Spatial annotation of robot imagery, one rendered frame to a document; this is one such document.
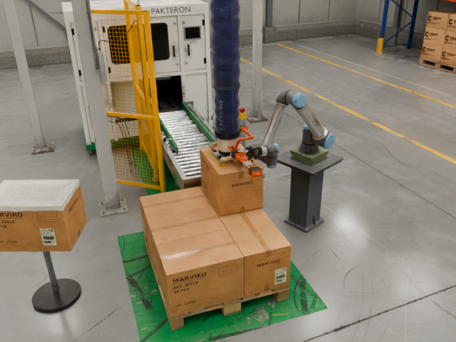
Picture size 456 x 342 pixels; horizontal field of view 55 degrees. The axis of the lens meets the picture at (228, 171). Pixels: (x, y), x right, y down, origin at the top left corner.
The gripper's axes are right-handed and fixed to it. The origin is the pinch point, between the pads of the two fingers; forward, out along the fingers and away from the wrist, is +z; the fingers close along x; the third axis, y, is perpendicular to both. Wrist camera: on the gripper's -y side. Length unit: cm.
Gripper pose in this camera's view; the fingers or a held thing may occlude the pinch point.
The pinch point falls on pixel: (239, 155)
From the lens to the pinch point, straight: 370.0
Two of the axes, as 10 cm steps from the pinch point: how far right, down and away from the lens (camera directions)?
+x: -0.2, -8.9, -4.5
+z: -9.4, 1.7, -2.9
